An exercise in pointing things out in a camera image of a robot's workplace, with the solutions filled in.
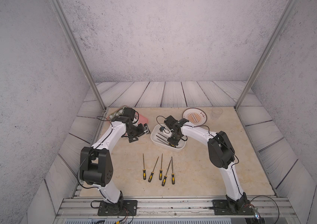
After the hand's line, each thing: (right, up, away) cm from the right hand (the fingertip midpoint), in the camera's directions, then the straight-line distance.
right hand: (174, 140), depth 96 cm
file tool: (-19, -17, -9) cm, 27 cm away
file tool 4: (-6, -20, -13) cm, 24 cm away
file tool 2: (-14, -19, -11) cm, 26 cm away
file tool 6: (-8, +3, +2) cm, 9 cm away
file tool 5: (-2, -19, -11) cm, 22 cm away
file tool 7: (-8, 0, +4) cm, 9 cm away
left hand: (-17, +5, -8) cm, 20 cm away
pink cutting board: (-24, +13, +15) cm, 31 cm away
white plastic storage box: (-8, +8, -7) cm, 14 cm away
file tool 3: (-9, -18, -10) cm, 22 cm away
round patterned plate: (+19, +16, +19) cm, 31 cm away
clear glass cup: (+35, +20, +15) cm, 43 cm away
